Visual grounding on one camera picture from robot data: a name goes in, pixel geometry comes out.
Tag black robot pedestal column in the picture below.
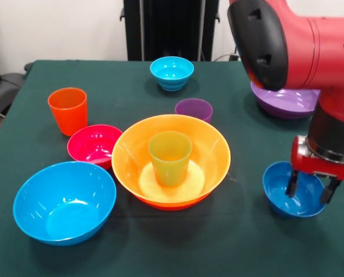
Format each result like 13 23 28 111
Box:
119 0 220 62

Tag yellow bowl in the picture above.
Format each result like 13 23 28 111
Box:
111 114 232 204

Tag purple cup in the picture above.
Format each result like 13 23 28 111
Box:
174 98 214 124

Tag large sky blue bowl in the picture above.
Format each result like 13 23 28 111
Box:
12 160 117 247

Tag black power cable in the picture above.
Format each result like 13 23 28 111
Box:
214 43 242 62

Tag green cup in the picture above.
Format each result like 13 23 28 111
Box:
148 131 193 187

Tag pink bowl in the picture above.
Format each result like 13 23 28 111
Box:
66 124 124 170

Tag dark green table cloth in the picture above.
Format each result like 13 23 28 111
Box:
0 59 344 277

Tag small light blue bowl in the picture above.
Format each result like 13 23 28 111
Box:
149 56 195 92

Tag orange bowl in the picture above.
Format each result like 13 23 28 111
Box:
131 189 212 211

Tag dark blue bowl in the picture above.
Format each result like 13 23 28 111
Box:
262 160 326 219

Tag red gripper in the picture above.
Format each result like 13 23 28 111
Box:
285 135 344 204

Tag purple bowl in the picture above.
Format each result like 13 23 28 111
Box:
250 81 321 119

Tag orange cup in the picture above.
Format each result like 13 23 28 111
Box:
47 87 89 137

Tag black pedestal leg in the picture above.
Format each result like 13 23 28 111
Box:
0 62 34 116

